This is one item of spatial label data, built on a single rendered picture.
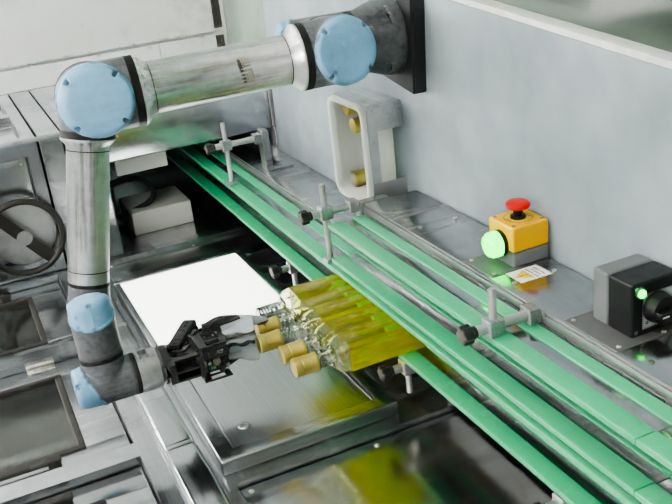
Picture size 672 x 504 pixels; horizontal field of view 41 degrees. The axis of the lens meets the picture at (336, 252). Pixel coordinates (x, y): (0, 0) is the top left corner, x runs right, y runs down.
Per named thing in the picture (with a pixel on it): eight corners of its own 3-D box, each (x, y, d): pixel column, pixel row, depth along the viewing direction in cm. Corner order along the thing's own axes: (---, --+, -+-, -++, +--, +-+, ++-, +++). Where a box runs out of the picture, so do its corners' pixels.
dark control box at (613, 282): (639, 301, 132) (592, 317, 129) (640, 251, 129) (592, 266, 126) (680, 323, 125) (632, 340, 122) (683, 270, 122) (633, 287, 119)
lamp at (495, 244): (493, 250, 151) (478, 255, 150) (492, 225, 150) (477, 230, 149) (509, 259, 147) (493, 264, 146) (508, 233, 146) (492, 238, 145)
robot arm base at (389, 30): (375, -12, 179) (327, -5, 176) (406, 2, 166) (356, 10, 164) (379, 63, 186) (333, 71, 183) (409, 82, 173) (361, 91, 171)
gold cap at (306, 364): (310, 350, 159) (287, 357, 158) (317, 352, 156) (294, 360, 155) (315, 369, 160) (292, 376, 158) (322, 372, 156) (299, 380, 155)
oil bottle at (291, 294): (372, 287, 190) (277, 315, 182) (370, 262, 187) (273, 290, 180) (385, 296, 185) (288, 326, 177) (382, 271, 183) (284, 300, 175)
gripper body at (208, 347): (237, 375, 164) (172, 395, 160) (222, 356, 172) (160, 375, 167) (230, 337, 161) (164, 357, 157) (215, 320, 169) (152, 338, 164)
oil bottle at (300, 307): (385, 298, 185) (288, 327, 177) (383, 273, 183) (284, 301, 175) (398, 307, 180) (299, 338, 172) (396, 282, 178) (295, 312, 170)
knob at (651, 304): (668, 315, 124) (686, 325, 121) (642, 325, 122) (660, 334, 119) (669, 285, 122) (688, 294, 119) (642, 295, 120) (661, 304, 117)
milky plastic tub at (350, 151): (370, 182, 208) (336, 191, 205) (361, 85, 199) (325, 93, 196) (407, 202, 193) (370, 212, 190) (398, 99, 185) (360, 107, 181)
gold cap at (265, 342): (277, 342, 169) (255, 349, 168) (275, 325, 168) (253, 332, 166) (285, 350, 166) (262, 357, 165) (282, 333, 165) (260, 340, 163)
